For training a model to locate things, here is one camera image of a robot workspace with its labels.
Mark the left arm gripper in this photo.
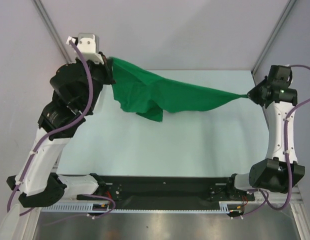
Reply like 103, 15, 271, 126
74, 51, 116, 113

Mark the green t shirt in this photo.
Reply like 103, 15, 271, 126
112, 57, 248, 122

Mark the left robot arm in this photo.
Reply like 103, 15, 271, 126
6, 55, 115, 210

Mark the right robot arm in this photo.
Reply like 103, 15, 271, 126
225, 65, 305, 201

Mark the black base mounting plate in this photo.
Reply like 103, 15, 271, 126
93, 174, 255, 202

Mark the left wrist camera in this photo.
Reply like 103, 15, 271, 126
66, 33, 105, 65

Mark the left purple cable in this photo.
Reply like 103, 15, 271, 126
6, 41, 116, 226

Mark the purple cable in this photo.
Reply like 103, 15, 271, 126
229, 64, 310, 220
6, 41, 116, 226

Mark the left vertical aluminium post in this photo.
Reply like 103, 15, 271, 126
31, 0, 72, 63

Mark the vertical aluminium post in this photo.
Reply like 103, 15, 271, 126
31, 0, 72, 63
250, 0, 298, 77

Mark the right vertical aluminium post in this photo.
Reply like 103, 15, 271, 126
250, 0, 298, 77

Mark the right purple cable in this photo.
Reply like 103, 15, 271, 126
229, 64, 310, 220

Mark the slotted grey cable duct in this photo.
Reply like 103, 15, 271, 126
42, 200, 244, 214

